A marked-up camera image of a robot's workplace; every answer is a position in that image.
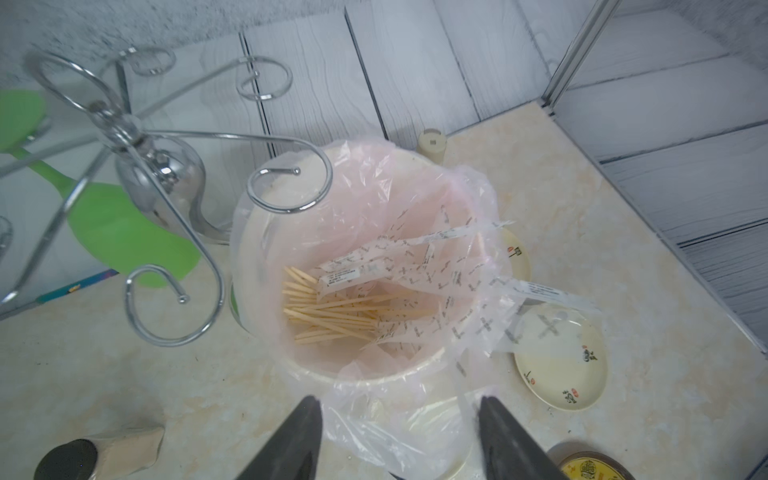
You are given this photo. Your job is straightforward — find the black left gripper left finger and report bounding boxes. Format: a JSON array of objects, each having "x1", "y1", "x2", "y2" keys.
[{"x1": 236, "y1": 395, "x2": 323, "y2": 480}]

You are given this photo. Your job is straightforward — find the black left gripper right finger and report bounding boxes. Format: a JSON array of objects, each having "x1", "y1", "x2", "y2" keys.
[{"x1": 478, "y1": 396, "x2": 566, "y2": 480}]

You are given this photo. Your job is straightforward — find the bare chopsticks in bin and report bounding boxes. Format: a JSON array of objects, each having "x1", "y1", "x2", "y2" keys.
[{"x1": 282, "y1": 267, "x2": 431, "y2": 345}]

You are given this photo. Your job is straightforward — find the yellow patterned round plate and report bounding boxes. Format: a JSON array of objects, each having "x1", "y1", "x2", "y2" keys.
[{"x1": 547, "y1": 441, "x2": 635, "y2": 480}]

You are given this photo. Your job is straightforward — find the large cream oval plate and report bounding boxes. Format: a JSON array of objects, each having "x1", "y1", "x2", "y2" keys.
[{"x1": 514, "y1": 304, "x2": 608, "y2": 412}]

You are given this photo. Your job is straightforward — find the white trash bin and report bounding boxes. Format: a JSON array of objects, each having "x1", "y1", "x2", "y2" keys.
[{"x1": 230, "y1": 139, "x2": 498, "y2": 388}]

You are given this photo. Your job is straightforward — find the toothpick jar black lid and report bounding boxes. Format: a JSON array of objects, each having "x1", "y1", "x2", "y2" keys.
[{"x1": 32, "y1": 425, "x2": 166, "y2": 480}]

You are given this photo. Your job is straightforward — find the green plastic goblet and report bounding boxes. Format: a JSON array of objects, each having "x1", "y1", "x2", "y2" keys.
[{"x1": 1, "y1": 89, "x2": 200, "y2": 280}]

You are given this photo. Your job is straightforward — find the small cream bottle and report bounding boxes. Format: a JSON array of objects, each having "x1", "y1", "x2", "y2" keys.
[{"x1": 416, "y1": 128, "x2": 447, "y2": 165}]

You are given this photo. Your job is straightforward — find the chrome wire cup rack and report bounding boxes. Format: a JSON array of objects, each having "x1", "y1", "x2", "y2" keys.
[{"x1": 0, "y1": 46, "x2": 335, "y2": 349}]

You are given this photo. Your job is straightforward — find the metal corner post right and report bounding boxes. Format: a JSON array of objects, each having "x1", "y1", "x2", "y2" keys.
[{"x1": 541, "y1": 0, "x2": 621, "y2": 115}]

